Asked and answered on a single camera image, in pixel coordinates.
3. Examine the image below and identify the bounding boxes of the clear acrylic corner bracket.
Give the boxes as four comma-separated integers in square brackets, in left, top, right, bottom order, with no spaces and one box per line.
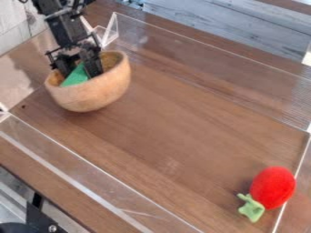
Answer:
[81,13,118,48]

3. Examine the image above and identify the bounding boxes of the black metal table clamp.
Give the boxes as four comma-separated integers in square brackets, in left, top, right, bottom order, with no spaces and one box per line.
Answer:
[0,193,67,233]

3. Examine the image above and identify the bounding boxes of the clear acrylic tray walls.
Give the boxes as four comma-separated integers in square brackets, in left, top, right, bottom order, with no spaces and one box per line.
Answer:
[0,14,311,233]

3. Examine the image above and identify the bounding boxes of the red plush strawberry toy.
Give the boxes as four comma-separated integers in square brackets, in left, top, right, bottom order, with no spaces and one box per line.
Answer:
[236,167,296,223]

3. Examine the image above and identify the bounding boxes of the green rectangular block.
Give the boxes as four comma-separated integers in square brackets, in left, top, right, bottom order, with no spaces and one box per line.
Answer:
[61,63,88,87]

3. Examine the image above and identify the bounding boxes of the brown wooden bowl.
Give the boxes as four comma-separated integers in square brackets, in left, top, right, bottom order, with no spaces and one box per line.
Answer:
[43,50,130,112]

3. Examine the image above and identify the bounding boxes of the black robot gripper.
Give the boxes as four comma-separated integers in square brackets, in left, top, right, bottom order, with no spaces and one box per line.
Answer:
[30,0,102,78]

